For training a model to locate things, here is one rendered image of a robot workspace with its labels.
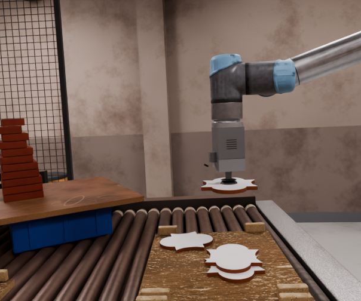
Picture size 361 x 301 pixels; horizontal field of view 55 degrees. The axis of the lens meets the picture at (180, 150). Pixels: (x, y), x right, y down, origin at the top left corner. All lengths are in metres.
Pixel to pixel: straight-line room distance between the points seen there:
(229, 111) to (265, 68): 0.12
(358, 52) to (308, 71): 0.12
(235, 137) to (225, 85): 0.12
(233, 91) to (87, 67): 3.68
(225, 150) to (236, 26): 3.44
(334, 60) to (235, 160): 0.36
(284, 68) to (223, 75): 0.13
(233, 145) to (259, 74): 0.17
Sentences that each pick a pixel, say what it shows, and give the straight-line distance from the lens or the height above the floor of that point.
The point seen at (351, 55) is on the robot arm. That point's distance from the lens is 0.97.
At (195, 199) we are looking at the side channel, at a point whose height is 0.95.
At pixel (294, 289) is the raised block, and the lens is 0.75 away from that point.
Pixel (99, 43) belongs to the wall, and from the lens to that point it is 4.40.
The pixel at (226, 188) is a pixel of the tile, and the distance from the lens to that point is 0.80.
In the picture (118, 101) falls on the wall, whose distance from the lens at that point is 4.26.
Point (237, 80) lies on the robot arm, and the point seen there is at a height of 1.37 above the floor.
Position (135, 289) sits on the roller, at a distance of 0.84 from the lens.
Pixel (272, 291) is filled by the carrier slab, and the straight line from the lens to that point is 0.78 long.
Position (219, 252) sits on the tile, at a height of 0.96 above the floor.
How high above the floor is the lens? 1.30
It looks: 6 degrees down
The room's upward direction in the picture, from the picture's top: 3 degrees counter-clockwise
